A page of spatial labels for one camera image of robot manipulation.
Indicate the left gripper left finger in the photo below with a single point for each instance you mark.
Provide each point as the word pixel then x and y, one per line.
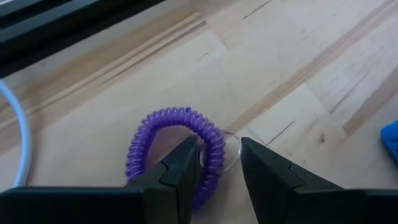
pixel 93 205

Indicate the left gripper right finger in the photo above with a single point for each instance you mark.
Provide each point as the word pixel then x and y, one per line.
pixel 295 202

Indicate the blue plastic basket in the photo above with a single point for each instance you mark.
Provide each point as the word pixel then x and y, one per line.
pixel 391 141

